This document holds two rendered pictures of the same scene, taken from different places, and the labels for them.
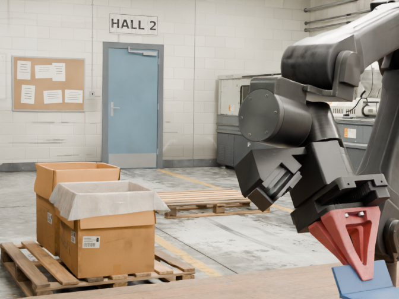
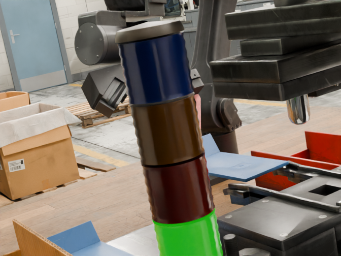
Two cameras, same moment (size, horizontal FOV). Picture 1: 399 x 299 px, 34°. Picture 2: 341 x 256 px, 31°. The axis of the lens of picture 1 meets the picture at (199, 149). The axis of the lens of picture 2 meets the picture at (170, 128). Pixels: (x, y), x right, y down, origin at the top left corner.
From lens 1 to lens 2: 17 cm
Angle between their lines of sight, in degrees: 9
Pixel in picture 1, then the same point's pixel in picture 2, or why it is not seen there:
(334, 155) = not seen: hidden behind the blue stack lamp
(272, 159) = (107, 75)
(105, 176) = (16, 103)
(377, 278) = (206, 148)
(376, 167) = (203, 60)
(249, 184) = (94, 99)
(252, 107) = (83, 38)
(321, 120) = not seen: hidden behind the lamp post
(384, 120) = (204, 20)
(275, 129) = (103, 53)
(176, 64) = not seen: outside the picture
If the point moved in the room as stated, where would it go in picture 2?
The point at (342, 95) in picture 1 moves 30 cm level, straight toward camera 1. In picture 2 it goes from (155, 12) to (116, 26)
